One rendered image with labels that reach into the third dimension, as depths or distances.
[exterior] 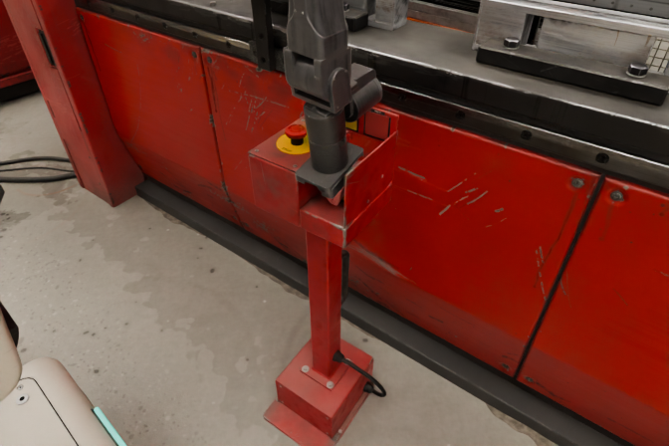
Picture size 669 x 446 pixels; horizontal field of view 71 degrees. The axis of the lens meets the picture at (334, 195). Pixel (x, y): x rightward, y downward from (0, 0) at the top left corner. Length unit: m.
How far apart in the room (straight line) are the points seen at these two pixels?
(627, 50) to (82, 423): 1.21
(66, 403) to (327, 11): 0.94
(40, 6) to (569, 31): 1.46
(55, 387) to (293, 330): 0.64
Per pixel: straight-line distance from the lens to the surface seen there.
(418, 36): 1.02
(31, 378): 1.26
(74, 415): 1.16
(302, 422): 1.33
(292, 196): 0.78
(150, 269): 1.77
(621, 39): 0.91
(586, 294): 1.02
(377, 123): 0.80
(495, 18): 0.95
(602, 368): 1.14
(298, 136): 0.79
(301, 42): 0.59
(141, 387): 1.48
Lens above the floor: 1.20
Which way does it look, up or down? 38 degrees down
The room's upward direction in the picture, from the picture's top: straight up
